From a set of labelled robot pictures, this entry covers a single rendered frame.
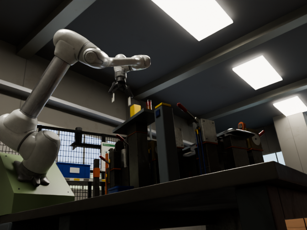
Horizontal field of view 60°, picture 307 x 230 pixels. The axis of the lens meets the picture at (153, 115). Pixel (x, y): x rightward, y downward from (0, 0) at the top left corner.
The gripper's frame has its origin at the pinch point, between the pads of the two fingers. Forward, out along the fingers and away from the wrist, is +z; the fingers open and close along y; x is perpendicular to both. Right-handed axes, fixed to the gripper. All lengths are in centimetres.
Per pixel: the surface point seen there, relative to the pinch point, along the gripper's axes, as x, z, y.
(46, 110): 265, -104, 4
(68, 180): 68, 46, -15
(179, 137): -48, 41, 11
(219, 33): 59, -200, 218
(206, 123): -73, 42, 7
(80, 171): 72, 37, -4
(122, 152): 1.1, 37.6, 0.5
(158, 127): -59, 43, -12
